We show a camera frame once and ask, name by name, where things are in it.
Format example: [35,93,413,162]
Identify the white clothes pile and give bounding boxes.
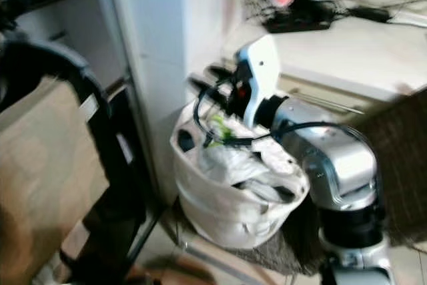
[197,117,306,204]

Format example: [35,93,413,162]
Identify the white garment with green print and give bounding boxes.
[207,115,238,149]

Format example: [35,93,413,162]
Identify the flat black electronics box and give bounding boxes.
[264,15,334,34]

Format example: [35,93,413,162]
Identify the white fabric laundry basket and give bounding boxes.
[169,93,311,251]

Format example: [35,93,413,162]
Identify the black curved rim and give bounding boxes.
[0,37,113,122]

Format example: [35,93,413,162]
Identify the black power adapter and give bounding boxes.
[347,6,392,23]

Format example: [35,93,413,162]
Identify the brown cardboard box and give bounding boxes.
[0,77,111,285]

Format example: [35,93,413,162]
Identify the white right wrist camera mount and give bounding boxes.
[237,35,282,129]

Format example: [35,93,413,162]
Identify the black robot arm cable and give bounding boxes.
[193,81,374,149]

